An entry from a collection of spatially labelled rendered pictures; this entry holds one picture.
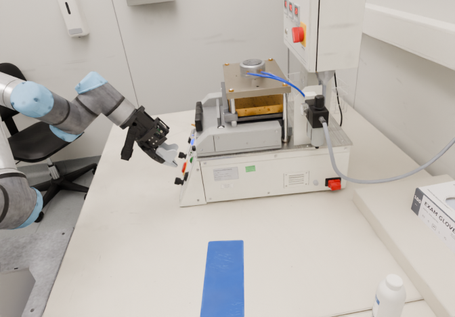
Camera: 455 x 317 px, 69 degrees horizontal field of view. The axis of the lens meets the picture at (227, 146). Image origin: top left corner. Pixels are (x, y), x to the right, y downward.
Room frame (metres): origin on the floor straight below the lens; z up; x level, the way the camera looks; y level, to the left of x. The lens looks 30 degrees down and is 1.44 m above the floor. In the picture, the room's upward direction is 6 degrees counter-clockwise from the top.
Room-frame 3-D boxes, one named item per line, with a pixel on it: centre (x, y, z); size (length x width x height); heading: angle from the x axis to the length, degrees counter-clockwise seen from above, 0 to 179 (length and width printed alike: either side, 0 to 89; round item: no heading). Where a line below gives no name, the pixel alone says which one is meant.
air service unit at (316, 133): (0.77, -0.23, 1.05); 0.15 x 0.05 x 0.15; 0
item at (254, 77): (0.97, -0.13, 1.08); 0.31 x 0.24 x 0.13; 0
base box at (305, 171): (0.97, -0.09, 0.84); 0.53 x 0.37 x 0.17; 90
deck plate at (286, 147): (0.99, -0.14, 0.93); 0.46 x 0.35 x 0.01; 90
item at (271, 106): (0.98, -0.10, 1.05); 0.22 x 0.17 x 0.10; 0
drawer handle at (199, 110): (0.99, 0.08, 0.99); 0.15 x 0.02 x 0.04; 0
